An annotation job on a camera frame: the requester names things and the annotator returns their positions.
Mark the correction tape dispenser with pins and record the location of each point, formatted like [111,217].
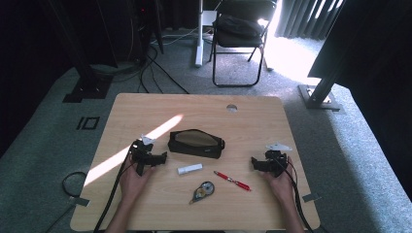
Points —
[203,191]

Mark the black pencil case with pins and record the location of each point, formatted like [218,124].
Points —
[196,144]

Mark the grey tape piece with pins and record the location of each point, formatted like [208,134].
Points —
[311,197]
[78,201]

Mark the person's left hand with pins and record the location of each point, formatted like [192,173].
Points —
[131,186]

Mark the white desk leg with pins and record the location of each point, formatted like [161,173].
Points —
[199,39]

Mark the black stand with metal base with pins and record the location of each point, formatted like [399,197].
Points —
[322,93]

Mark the black folding chair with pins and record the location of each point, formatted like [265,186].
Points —
[238,42]

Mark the grey curtain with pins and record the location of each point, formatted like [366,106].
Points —
[304,19]

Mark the white glue stick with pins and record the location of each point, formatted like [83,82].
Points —
[190,169]

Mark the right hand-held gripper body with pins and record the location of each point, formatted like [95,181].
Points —
[277,160]

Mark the black bag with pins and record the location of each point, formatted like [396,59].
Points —
[239,26]

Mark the red pen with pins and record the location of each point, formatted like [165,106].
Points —
[232,181]

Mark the person's right hand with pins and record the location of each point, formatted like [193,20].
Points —
[283,187]

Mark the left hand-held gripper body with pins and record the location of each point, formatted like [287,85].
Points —
[144,157]

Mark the black curtain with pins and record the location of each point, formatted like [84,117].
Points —
[379,48]

